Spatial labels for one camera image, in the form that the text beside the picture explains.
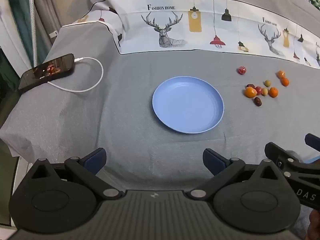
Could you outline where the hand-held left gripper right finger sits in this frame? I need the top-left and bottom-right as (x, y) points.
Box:
(185, 148), (285, 202)

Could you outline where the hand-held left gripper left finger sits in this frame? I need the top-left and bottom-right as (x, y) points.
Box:
(24, 148), (125, 202)

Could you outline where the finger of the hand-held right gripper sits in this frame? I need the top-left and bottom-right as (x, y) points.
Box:
(264, 142), (320, 178)
(304, 133), (320, 153)

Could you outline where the blue plate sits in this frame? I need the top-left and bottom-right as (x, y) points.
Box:
(152, 76), (225, 134)

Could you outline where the black smartphone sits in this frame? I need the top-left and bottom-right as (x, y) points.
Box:
(18, 53), (75, 94)

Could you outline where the grey deer print bedsheet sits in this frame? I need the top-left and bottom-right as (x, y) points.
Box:
(0, 0), (320, 180)

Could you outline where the white pole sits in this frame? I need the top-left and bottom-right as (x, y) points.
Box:
(25, 0), (38, 65)

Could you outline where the teal curtain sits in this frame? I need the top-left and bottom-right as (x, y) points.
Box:
(6, 0), (34, 63)

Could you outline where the grey curtain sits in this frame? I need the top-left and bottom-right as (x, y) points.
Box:
(34, 0), (66, 63)

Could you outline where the white charging cable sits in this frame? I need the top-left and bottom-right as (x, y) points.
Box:
(47, 57), (104, 93)

